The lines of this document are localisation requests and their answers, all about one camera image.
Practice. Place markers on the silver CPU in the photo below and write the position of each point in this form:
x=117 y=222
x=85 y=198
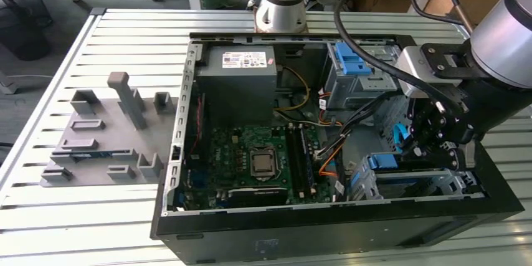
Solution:
x=263 y=162

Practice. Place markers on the grey parts rack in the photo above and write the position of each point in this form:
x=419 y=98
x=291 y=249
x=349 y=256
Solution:
x=105 y=129

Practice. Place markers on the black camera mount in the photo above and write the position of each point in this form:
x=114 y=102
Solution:
x=433 y=57

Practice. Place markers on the green motherboard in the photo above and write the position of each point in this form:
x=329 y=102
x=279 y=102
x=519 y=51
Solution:
x=233 y=160

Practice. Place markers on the grey power supply unit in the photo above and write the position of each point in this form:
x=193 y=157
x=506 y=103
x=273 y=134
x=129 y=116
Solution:
x=233 y=97

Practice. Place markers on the grey metal disk bay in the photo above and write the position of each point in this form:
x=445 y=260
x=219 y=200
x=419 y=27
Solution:
x=415 y=175

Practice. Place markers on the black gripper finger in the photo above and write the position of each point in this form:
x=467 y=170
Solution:
x=430 y=126
x=451 y=157

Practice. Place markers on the grey metal optical drive cage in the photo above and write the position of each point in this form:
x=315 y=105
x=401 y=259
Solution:
x=374 y=83

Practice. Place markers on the grey side camera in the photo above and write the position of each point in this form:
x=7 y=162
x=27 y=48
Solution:
x=471 y=157

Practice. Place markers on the grey metal foot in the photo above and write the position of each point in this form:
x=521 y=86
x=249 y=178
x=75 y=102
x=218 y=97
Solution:
x=9 y=85

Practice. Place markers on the blue plastic drive latch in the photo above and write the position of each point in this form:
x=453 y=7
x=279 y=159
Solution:
x=354 y=66

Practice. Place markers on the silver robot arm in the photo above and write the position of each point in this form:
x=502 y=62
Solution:
x=503 y=38

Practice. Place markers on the black graphics card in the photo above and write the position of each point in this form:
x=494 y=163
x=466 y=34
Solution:
x=258 y=196

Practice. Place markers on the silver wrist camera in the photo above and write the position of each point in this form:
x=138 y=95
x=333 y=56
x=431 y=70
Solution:
x=410 y=60

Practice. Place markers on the CPU socket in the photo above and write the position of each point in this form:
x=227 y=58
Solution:
x=251 y=166

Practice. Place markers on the hard disk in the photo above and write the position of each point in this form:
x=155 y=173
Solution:
x=385 y=161

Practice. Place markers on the black PC case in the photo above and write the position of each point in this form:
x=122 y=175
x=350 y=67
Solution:
x=333 y=238

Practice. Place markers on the blue RAM stick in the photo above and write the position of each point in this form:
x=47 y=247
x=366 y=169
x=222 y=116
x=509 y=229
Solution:
x=91 y=154

